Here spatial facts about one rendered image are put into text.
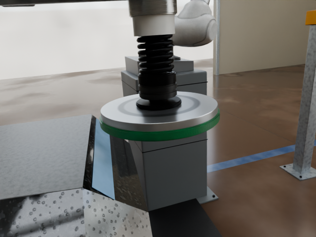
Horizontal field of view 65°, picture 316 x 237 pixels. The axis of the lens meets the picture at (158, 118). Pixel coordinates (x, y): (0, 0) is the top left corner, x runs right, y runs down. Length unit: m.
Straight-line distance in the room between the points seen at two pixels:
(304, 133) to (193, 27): 1.09
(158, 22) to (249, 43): 6.36
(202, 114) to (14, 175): 0.29
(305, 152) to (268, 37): 5.35
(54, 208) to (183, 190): 1.28
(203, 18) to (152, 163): 0.80
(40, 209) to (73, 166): 0.08
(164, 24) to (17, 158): 0.32
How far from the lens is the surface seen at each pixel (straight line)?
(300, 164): 2.04
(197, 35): 1.28
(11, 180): 0.41
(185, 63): 1.40
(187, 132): 0.37
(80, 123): 0.59
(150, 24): 0.41
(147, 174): 1.44
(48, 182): 0.37
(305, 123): 1.92
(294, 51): 7.73
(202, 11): 1.33
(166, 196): 1.56
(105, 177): 0.40
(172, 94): 0.43
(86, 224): 0.34
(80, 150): 0.45
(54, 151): 0.47
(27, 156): 0.47
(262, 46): 7.01
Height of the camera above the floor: 1.00
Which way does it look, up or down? 18 degrees down
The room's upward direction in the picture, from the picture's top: 4 degrees counter-clockwise
